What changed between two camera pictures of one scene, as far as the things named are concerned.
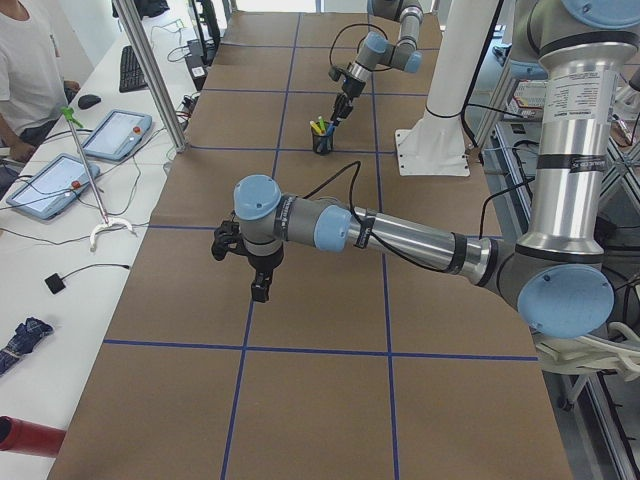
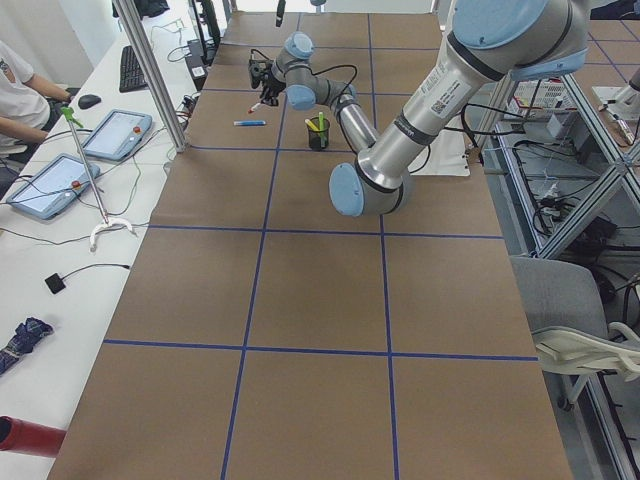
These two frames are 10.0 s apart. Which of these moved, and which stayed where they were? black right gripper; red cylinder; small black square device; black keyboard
Moved: black right gripper
Stayed: small black square device; black keyboard; red cylinder
